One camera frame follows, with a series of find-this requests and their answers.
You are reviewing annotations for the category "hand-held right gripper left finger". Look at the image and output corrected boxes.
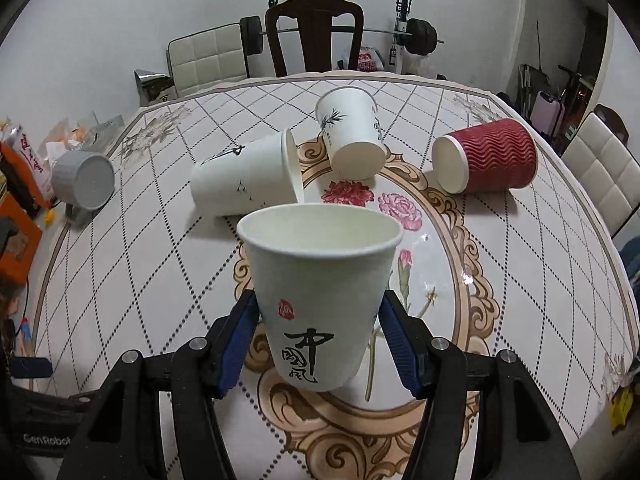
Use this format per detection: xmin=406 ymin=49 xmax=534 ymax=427
xmin=57 ymin=290 xmax=262 ymax=480

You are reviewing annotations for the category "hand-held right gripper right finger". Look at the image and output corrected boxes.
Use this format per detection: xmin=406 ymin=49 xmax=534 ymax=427
xmin=376 ymin=290 xmax=581 ymax=480

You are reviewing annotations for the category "white cup with black calligraphy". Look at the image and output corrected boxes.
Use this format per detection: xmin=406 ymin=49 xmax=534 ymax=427
xmin=236 ymin=203 xmax=404 ymax=392

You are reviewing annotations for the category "white cup with faint print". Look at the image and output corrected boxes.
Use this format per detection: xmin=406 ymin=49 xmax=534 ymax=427
xmin=190 ymin=129 xmax=305 ymax=218

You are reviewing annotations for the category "red ripple paper cup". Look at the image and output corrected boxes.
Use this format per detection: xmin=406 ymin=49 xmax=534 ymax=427
xmin=431 ymin=118 xmax=538 ymax=195

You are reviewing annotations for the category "white cup with bamboo print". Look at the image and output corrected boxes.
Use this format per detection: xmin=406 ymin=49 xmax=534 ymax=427
xmin=315 ymin=87 xmax=387 ymax=179

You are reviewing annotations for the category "grey round container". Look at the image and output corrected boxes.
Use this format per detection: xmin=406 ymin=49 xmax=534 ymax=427
xmin=52 ymin=151 xmax=116 ymax=211

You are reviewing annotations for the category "orange box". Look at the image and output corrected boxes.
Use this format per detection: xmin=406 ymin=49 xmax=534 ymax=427
xmin=0 ymin=141 xmax=53 ymax=218

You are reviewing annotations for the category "white padded chair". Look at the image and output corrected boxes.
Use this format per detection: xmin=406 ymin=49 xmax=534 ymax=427
xmin=560 ymin=112 xmax=631 ymax=238
xmin=167 ymin=22 xmax=249 ymax=98

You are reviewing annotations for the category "silver foil bag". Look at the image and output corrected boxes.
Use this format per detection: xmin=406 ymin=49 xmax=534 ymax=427
xmin=134 ymin=69 xmax=177 ymax=107

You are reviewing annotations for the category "pink suitcase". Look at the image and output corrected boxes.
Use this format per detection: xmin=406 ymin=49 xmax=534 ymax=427
xmin=532 ymin=91 xmax=564 ymax=134

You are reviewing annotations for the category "red and white bag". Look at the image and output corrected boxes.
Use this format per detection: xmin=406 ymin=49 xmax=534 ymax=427
xmin=356 ymin=46 xmax=385 ymax=72

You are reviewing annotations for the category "black barbell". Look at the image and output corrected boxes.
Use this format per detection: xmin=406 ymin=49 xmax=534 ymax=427
xmin=240 ymin=16 xmax=445 ymax=57

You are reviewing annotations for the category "white barbell rack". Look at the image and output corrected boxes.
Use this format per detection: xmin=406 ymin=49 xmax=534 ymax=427
xmin=387 ymin=0 xmax=415 ymax=75

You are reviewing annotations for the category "dark wooden chair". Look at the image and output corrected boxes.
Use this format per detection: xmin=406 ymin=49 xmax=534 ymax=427
xmin=265 ymin=0 xmax=364 ymax=78

